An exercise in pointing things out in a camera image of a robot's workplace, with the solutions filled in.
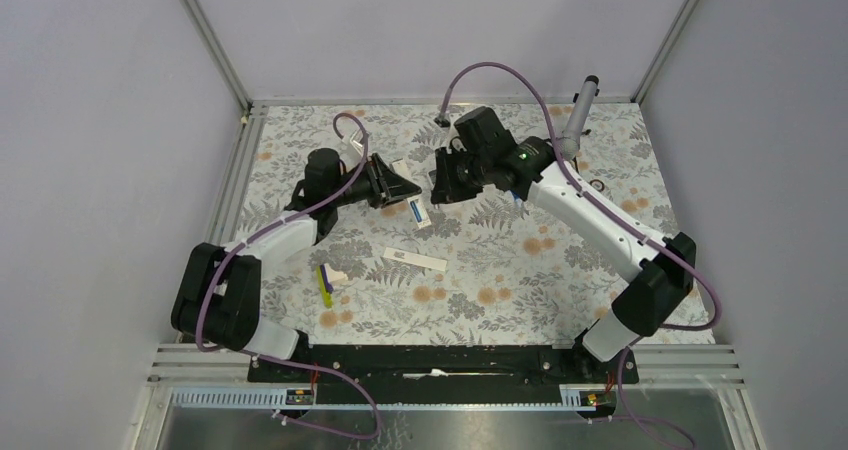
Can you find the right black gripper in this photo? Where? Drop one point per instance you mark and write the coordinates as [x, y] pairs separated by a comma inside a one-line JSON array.
[[446, 190]]

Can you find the grey microphone on stand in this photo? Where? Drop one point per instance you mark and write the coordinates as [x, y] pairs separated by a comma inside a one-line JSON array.
[[569, 137]]

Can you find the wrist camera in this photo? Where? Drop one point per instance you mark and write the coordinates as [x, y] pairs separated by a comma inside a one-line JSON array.
[[354, 150], [446, 129]]

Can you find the white rectangular stick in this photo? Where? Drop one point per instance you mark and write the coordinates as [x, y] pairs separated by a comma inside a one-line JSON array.
[[415, 259]]

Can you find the blue battery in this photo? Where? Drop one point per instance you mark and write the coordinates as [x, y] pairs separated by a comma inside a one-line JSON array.
[[416, 211]]

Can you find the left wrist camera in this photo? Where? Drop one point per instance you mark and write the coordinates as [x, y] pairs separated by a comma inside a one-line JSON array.
[[354, 150]]

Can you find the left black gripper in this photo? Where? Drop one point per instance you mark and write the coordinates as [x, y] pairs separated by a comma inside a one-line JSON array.
[[386, 186]]

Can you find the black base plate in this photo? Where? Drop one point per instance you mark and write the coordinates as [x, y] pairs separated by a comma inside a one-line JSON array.
[[501, 374]]

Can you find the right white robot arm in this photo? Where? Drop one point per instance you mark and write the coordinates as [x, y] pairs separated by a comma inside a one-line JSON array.
[[656, 268]]

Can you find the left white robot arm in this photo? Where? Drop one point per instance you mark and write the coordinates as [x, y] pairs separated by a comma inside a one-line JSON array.
[[218, 300]]

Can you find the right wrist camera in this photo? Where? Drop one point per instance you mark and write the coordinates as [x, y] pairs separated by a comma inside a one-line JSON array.
[[446, 129]]

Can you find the blue bottle cap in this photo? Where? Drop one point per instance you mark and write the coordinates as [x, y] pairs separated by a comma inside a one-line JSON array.
[[517, 200]]

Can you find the purple green block stack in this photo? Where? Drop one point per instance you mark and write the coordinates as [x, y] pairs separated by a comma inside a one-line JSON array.
[[328, 279]]

